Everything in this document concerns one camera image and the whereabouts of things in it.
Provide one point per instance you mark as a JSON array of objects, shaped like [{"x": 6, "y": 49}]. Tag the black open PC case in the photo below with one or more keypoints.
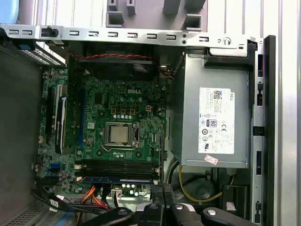
[{"x": 141, "y": 42}]

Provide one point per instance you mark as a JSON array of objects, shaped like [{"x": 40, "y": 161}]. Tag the grey parts rack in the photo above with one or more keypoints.
[{"x": 145, "y": 14}]

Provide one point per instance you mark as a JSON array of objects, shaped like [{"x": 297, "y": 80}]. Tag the black case fan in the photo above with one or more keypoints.
[{"x": 113, "y": 68}]

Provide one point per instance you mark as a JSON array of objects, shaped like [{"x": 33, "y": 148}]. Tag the grey power supply unit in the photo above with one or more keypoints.
[{"x": 188, "y": 117}]

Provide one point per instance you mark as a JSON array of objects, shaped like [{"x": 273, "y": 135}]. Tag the black graphics card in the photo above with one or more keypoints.
[{"x": 58, "y": 131}]

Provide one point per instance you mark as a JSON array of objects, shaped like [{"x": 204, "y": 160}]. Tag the silver CPU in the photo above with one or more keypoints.
[{"x": 119, "y": 134}]

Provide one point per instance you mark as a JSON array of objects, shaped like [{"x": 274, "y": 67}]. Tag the small black chassis switch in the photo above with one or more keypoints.
[{"x": 48, "y": 32}]

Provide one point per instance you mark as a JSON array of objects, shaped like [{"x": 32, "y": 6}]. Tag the blue disk carrier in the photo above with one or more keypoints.
[{"x": 65, "y": 217}]

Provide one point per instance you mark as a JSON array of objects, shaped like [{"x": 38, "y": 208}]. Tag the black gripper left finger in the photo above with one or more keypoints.
[{"x": 150, "y": 215}]

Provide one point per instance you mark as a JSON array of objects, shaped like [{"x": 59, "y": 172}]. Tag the black CPU socket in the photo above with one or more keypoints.
[{"x": 135, "y": 135}]

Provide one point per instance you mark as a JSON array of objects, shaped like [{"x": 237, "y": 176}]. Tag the blue RAM stick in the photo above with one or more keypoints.
[{"x": 117, "y": 180}]

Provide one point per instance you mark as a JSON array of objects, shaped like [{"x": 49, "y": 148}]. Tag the metal socket cover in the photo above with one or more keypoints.
[{"x": 118, "y": 124}]

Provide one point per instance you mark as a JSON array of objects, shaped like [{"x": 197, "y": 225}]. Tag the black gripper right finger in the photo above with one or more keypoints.
[{"x": 181, "y": 215}]

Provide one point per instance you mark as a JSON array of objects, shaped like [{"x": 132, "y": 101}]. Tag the black RAM slot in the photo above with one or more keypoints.
[
  {"x": 78, "y": 179},
  {"x": 117, "y": 173},
  {"x": 117, "y": 167},
  {"x": 117, "y": 162}
]

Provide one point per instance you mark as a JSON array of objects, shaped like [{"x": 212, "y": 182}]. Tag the black expansion slot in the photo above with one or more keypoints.
[{"x": 48, "y": 117}]

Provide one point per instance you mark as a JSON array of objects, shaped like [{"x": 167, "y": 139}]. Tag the blue board connector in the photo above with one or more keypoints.
[{"x": 53, "y": 166}]

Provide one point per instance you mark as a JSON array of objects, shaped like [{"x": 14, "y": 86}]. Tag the green motherboard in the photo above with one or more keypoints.
[{"x": 94, "y": 110}]

